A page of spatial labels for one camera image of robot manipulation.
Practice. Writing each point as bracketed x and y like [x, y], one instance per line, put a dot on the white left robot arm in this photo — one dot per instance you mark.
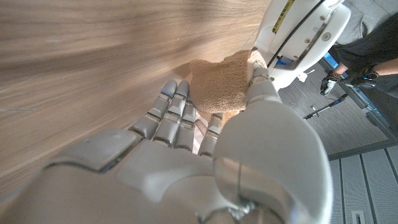
[304, 28]

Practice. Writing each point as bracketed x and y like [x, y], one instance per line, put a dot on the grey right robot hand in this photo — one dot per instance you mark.
[155, 180]

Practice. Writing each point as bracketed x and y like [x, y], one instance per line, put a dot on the seated person with white shoe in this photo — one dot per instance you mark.
[373, 46]

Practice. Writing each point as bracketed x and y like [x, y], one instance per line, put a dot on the black rod with blue grip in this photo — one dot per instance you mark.
[326, 107]

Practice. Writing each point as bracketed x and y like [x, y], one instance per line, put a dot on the tan adhesive wrap roll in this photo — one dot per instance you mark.
[220, 84]

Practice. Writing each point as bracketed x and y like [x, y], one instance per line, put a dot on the white platform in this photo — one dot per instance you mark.
[367, 186]

